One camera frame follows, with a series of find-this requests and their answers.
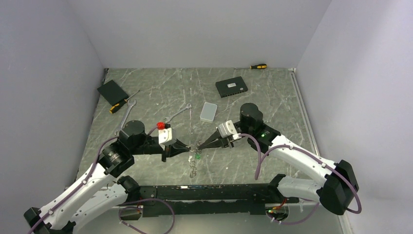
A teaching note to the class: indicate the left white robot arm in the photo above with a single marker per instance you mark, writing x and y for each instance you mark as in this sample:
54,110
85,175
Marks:
103,186

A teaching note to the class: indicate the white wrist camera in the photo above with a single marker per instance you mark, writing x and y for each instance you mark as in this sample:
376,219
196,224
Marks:
167,136
228,131

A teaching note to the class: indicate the black flat box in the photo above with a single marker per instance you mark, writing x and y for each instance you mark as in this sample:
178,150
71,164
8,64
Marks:
112,92

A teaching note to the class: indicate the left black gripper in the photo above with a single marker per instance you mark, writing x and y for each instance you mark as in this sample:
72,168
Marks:
177,147

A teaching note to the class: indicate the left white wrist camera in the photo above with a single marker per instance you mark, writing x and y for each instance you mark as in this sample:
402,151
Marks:
167,136

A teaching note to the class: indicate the yellow black screwdriver at wall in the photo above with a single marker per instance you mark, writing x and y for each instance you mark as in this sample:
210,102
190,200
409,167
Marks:
255,67

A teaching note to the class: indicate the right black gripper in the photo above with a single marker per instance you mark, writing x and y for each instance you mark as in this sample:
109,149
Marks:
213,142

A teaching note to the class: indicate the small silver wrench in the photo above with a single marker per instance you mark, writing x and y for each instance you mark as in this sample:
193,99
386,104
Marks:
169,118

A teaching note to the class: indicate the yellow black screwdriver near box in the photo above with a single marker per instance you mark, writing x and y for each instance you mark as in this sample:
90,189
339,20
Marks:
117,106

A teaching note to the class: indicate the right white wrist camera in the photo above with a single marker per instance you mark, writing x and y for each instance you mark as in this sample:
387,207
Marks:
228,131

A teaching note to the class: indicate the large silver wrench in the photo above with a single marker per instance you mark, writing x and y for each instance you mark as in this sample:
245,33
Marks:
130,105

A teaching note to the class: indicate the black network switch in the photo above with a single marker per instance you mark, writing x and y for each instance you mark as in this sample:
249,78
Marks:
231,86

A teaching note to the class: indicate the grey plastic box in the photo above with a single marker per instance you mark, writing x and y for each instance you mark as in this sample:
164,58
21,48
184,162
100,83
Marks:
208,112

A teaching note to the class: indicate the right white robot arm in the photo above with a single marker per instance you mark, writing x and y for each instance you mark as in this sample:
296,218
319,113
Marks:
331,184

